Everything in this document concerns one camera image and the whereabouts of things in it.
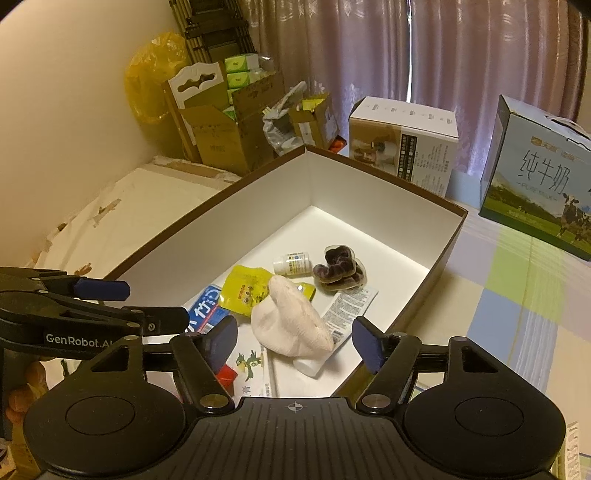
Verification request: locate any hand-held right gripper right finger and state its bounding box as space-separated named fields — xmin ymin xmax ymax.
xmin=352 ymin=316 xmax=503 ymax=415

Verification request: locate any brown cardboard box white inside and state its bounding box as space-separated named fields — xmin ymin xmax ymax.
xmin=102 ymin=144 xmax=469 ymax=400

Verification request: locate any checked tablecloth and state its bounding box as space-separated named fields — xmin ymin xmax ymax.
xmin=332 ymin=171 xmax=591 ymax=480

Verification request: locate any small cardboard box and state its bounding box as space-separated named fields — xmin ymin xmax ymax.
xmin=288 ymin=92 xmax=340 ymax=148

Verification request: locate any yellow snack pouch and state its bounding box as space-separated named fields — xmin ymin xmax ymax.
xmin=221 ymin=265 xmax=273 ymax=317

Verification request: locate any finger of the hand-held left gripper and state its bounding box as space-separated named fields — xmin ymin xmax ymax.
xmin=0 ymin=291 xmax=191 ymax=337
xmin=0 ymin=267 xmax=131 ymax=302

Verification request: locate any dark snack clear packet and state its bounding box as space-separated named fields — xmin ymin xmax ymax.
xmin=312 ymin=246 xmax=368 ymax=292

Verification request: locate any blue white tube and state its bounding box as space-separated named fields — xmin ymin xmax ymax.
xmin=292 ymin=288 xmax=379 ymax=378

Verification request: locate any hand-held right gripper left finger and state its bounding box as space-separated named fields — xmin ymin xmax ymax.
xmin=88 ymin=316 xmax=239 ymax=415

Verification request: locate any small white bottle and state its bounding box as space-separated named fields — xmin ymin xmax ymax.
xmin=272 ymin=251 xmax=311 ymax=277

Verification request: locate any yellow plastic bag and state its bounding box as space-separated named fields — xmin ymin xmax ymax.
xmin=124 ymin=31 xmax=190 ymax=124

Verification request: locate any white box green dragon print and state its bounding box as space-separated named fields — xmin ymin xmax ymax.
xmin=233 ymin=346 xmax=278 ymax=398

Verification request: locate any white taped cardboard sheet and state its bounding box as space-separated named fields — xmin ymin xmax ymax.
xmin=34 ymin=157 xmax=241 ymax=282

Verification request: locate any pink curtain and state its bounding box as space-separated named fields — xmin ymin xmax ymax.
xmin=240 ymin=0 xmax=591 ymax=185

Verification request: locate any white brown product box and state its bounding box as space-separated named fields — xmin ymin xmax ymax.
xmin=348 ymin=96 xmax=459 ymax=197

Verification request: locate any white cloth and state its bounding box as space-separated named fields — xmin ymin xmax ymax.
xmin=250 ymin=274 xmax=335 ymax=357

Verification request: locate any grey plastic bag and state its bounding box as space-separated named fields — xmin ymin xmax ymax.
xmin=262 ymin=82 xmax=308 ymax=155

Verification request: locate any blue white packet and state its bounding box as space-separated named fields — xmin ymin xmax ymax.
xmin=182 ymin=285 xmax=232 ymax=335

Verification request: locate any person's left hand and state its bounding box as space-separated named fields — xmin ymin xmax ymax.
xmin=7 ymin=360 xmax=51 ymax=418

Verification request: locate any green milk carton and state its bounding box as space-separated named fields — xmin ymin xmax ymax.
xmin=478 ymin=95 xmax=591 ymax=261

